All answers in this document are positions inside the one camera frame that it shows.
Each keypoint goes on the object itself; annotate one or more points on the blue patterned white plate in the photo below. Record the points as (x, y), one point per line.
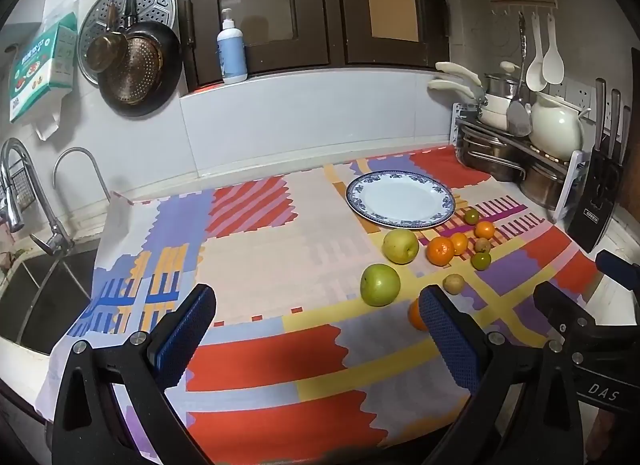
(400, 200)

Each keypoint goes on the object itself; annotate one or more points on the white wall socket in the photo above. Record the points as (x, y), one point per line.
(575, 92)

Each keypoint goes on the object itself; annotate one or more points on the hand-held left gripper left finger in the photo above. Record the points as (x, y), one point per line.
(187, 335)

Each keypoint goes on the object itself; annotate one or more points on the black knife block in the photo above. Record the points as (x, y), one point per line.
(597, 195)

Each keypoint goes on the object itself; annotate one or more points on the green and white box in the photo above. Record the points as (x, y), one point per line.
(40, 70)

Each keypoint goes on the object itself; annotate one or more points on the steel sink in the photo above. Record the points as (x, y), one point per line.
(40, 305)

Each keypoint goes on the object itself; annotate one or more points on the copper strainer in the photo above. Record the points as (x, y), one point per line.
(137, 70)

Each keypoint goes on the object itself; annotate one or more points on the small brown round fruit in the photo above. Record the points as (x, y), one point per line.
(482, 245)
(454, 283)

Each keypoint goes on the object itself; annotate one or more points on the dark wooden window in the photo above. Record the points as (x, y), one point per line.
(325, 5)

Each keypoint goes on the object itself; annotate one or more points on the metal spatula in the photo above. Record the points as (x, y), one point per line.
(519, 120)

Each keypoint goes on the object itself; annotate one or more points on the white spoon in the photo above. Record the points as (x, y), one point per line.
(534, 77)
(553, 67)

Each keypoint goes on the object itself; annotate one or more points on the thin curved chrome faucet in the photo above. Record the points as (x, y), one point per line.
(103, 182)

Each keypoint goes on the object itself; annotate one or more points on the colourful patterned cloth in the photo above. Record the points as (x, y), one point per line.
(300, 255)

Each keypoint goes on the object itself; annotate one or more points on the small copper pan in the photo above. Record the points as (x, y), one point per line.
(102, 52)

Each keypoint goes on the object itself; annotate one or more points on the green apple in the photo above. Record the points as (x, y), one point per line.
(380, 285)

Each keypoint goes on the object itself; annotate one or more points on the yellow-green apple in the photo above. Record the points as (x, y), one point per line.
(401, 246)

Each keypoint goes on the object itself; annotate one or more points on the black frying pan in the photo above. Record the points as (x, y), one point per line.
(170, 45)

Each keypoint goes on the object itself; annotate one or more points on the steel pots under rack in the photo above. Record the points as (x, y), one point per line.
(575, 165)

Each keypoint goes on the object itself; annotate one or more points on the small green citrus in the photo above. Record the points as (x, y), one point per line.
(481, 261)
(471, 216)

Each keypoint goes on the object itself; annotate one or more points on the small tangerine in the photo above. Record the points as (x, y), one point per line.
(460, 243)

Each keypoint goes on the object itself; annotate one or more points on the large tangerine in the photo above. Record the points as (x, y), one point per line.
(440, 251)

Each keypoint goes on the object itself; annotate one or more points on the large steel pot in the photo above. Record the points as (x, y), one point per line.
(542, 185)
(490, 155)

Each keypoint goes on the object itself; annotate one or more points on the blue and white pump bottle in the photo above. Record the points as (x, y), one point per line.
(232, 57)

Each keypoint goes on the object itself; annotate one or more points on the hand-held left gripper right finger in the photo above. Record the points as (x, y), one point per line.
(450, 340)

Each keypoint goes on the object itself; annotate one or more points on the wooden bead trivet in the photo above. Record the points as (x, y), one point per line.
(550, 155)

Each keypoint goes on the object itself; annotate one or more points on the orange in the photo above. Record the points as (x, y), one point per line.
(484, 230)
(415, 316)

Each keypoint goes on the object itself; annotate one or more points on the white teapot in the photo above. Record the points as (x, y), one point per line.
(555, 127)

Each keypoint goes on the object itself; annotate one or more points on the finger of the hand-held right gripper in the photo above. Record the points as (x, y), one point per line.
(617, 267)
(565, 312)

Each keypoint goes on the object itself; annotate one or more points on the chrome kitchen faucet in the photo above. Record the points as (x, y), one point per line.
(56, 240)

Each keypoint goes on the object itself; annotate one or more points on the lidded steel pot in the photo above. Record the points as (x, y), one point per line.
(500, 85)

